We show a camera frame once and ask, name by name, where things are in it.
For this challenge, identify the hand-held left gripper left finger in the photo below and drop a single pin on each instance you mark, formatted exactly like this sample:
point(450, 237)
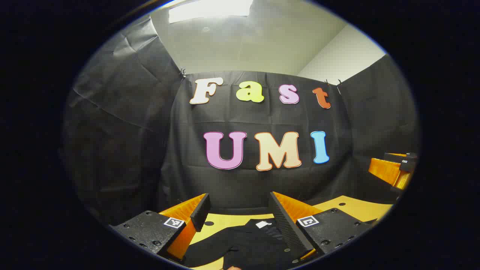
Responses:
point(200, 212)

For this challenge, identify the ceiling light panel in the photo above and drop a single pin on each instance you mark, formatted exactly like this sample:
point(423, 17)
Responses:
point(210, 9)

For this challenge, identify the black jacket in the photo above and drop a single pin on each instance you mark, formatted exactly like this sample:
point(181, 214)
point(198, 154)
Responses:
point(247, 243)

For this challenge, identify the black backdrop cloth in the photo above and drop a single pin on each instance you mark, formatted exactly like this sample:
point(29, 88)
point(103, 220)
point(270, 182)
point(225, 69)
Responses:
point(262, 187)

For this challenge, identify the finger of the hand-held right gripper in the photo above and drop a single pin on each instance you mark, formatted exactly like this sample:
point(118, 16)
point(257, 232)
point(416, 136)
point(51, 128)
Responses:
point(397, 157)

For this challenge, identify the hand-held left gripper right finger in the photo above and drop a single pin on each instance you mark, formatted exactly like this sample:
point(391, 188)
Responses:
point(287, 228)

